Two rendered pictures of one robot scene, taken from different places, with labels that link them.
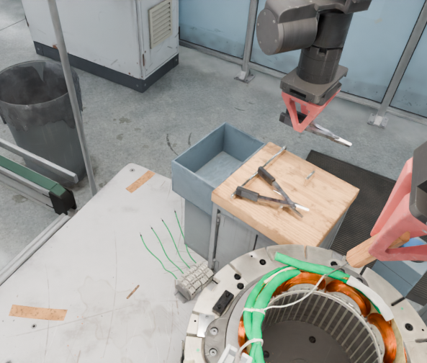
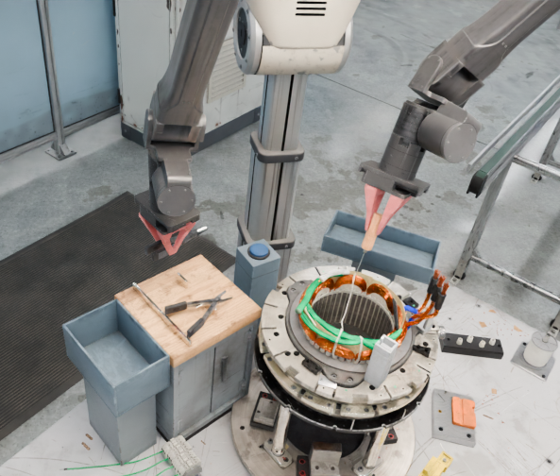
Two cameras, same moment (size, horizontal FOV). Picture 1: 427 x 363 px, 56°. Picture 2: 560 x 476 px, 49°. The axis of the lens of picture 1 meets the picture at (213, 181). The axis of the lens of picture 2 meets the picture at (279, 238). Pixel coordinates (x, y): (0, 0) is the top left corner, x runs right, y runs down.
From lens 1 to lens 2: 0.75 m
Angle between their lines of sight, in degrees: 59
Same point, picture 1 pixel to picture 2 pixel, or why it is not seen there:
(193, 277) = (184, 454)
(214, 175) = (109, 370)
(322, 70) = not seen: hidden behind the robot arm
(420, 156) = (373, 180)
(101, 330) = not seen: outside the picture
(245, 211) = (206, 339)
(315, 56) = not seen: hidden behind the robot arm
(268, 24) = (177, 195)
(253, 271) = (284, 342)
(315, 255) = (275, 300)
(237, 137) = (85, 323)
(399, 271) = (268, 270)
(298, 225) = (231, 306)
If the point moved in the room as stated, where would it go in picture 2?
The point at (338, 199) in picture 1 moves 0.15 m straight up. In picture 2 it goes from (208, 271) to (212, 211)
